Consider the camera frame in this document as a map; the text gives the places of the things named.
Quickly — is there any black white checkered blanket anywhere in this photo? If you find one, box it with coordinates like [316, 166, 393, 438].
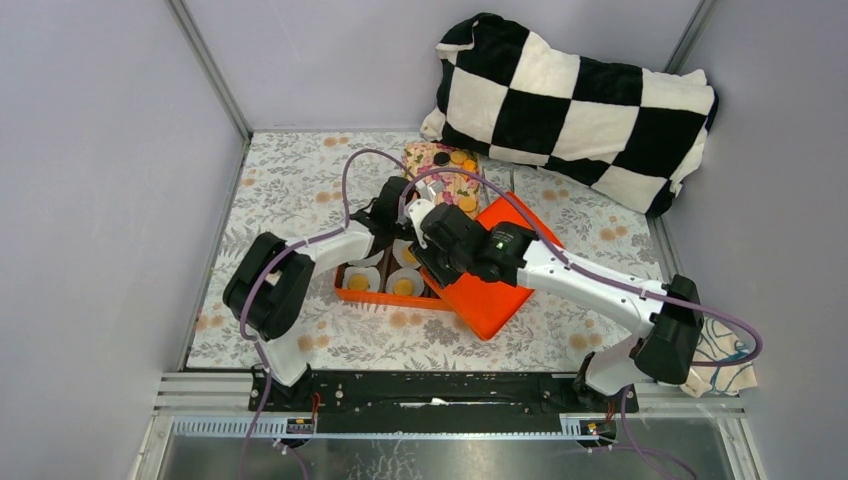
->
[421, 13, 719, 217]

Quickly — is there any black sandwich cookie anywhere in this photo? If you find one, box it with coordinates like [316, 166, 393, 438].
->
[433, 151, 451, 167]

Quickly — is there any white blue patterned cloth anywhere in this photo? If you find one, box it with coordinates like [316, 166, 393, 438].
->
[678, 316, 758, 399]

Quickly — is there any orange cookie box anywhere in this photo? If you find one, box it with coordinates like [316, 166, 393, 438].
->
[334, 244, 451, 311]

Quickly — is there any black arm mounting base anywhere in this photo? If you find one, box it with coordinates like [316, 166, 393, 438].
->
[248, 367, 639, 434]

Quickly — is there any orange box lid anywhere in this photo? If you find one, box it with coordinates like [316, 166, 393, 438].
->
[420, 192, 563, 341]

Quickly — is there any floral cookie tray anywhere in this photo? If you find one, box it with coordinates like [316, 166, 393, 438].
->
[402, 142, 481, 219]

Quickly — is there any round golden biscuit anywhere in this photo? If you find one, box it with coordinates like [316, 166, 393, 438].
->
[392, 278, 416, 296]
[449, 150, 469, 165]
[457, 196, 478, 214]
[401, 247, 418, 266]
[347, 273, 370, 291]

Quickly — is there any floral table mat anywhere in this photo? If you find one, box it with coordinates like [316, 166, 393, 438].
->
[186, 132, 662, 372]

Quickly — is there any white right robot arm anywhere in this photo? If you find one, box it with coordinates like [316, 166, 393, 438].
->
[405, 199, 703, 412]

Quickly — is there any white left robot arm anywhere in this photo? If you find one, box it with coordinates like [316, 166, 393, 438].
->
[222, 176, 413, 411]

